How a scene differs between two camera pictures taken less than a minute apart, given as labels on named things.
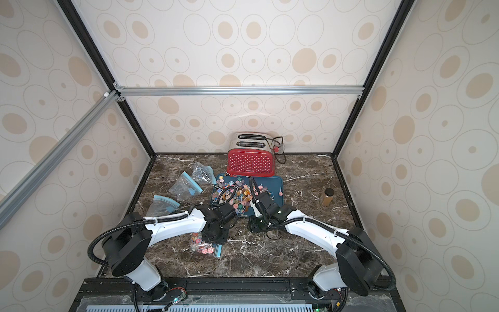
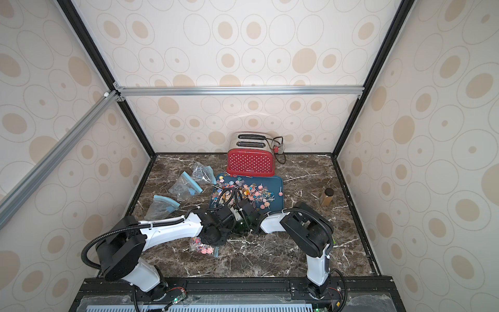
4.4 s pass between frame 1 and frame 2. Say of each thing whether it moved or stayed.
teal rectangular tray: stayed
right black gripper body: moved
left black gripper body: stayed
